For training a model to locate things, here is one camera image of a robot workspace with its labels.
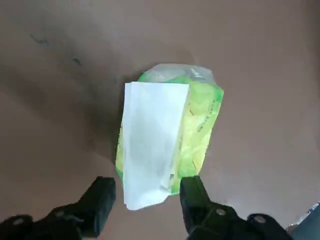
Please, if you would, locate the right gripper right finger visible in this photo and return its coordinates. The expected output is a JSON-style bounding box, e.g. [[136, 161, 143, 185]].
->
[[179, 175, 293, 240]]

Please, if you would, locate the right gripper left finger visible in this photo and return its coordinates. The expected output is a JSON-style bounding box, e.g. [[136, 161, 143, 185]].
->
[[0, 176, 117, 240]]

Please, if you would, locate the white tissue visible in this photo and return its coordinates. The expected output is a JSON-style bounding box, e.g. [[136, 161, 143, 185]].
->
[[123, 81, 190, 211]]

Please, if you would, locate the green tissue pack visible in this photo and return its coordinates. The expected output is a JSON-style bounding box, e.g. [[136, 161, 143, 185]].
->
[[115, 63, 225, 196]]

